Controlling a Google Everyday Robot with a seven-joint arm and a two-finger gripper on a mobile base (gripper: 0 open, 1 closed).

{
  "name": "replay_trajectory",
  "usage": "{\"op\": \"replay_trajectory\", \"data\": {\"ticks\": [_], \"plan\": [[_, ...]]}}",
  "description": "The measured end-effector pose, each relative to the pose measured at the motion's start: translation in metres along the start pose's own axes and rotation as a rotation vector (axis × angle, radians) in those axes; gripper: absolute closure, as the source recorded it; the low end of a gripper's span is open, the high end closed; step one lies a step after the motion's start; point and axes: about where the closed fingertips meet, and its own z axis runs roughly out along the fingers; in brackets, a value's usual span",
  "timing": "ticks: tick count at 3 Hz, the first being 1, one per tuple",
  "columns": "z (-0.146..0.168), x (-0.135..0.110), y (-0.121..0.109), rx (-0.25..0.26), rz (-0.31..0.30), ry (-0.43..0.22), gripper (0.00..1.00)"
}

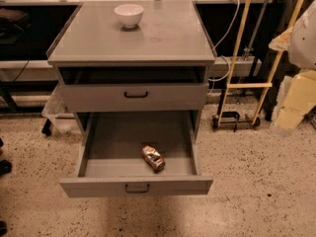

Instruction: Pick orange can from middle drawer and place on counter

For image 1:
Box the white power cable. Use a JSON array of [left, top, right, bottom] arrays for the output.
[[207, 0, 248, 83]]

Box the open grey middle drawer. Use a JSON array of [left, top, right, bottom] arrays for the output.
[[60, 111, 212, 198]]

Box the clear plastic bin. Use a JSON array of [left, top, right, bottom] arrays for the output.
[[41, 86, 80, 133]]

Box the white ceramic bowl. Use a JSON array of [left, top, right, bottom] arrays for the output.
[[115, 4, 144, 28]]

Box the closed grey upper drawer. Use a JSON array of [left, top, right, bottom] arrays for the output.
[[60, 83, 208, 113]]

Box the grey drawer cabinet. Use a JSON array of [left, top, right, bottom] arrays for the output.
[[47, 0, 215, 135]]

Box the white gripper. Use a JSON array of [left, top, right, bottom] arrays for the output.
[[269, 0, 316, 136]]

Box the yellow wooden frame cart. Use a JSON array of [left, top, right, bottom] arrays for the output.
[[211, 0, 312, 132]]

